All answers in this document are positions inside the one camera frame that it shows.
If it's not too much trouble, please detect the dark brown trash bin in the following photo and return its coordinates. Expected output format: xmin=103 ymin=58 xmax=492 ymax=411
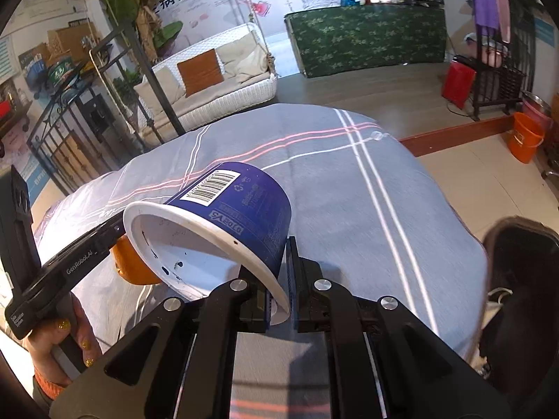
xmin=474 ymin=216 xmax=559 ymax=402

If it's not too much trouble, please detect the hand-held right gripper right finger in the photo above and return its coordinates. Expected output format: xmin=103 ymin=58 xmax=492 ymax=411
xmin=286 ymin=236 xmax=511 ymax=419

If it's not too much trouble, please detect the green patterned counter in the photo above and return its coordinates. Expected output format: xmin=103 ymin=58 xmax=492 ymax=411
xmin=284 ymin=4 xmax=447 ymax=79

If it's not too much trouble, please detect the beige cushion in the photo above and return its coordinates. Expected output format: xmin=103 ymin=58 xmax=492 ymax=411
xmin=216 ymin=41 xmax=271 ymax=84

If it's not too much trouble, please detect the purple towel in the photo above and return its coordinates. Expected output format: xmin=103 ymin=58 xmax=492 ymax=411
xmin=467 ymin=0 xmax=501 ymax=31

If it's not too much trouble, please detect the white wicker swing sofa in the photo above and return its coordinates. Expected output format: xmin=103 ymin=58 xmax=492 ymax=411
xmin=133 ymin=22 xmax=279 ymax=149

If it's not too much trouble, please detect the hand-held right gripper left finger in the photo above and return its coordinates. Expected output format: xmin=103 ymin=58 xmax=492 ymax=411
xmin=48 ymin=266 xmax=274 ymax=419

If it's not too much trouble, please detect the cardboard box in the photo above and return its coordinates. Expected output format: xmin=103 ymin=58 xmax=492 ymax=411
xmin=46 ymin=24 xmax=99 ymax=66

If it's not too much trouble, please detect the red bag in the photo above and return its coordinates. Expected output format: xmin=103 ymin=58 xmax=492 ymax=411
xmin=441 ymin=59 xmax=477 ymax=110

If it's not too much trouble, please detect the purple paper cup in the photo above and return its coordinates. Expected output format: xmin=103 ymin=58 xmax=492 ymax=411
xmin=123 ymin=161 xmax=293 ymax=326

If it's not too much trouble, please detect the pink towel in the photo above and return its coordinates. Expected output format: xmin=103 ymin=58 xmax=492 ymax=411
xmin=495 ymin=0 xmax=511 ymax=42

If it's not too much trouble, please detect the person's left hand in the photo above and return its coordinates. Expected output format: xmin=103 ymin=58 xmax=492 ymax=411
xmin=24 ymin=297 xmax=103 ymax=387

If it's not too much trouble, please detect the white cushion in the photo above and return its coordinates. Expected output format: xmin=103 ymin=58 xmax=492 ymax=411
xmin=133 ymin=66 xmax=186 ymax=110

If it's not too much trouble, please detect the black iron railing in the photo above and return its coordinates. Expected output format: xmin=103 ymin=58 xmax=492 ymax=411
xmin=26 ymin=22 xmax=188 ymax=197

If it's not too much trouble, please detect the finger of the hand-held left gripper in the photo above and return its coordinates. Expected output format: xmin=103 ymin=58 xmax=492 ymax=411
xmin=87 ymin=217 xmax=127 ymax=254

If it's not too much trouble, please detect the orange peel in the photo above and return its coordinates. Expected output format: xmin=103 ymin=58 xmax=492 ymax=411
xmin=109 ymin=233 xmax=163 ymax=286

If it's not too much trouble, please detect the blue wall sign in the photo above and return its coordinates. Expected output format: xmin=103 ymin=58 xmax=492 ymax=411
xmin=535 ymin=17 xmax=557 ymax=46

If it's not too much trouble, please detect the orange cushion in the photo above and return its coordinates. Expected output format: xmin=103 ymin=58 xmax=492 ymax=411
xmin=177 ymin=49 xmax=224 ymax=97

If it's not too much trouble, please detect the black metal rack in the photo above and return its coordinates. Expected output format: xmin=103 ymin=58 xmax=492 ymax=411
xmin=469 ymin=22 xmax=538 ymax=120

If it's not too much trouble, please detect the orange bucket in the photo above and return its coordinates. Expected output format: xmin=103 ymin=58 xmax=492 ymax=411
xmin=507 ymin=112 xmax=546 ymax=164

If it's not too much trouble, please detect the pink basin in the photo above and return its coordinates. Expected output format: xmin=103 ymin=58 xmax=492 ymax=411
xmin=522 ymin=96 xmax=552 ymax=129

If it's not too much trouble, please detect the metal basin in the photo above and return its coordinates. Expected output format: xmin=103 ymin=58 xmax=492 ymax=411
xmin=522 ymin=89 xmax=553 ymax=110

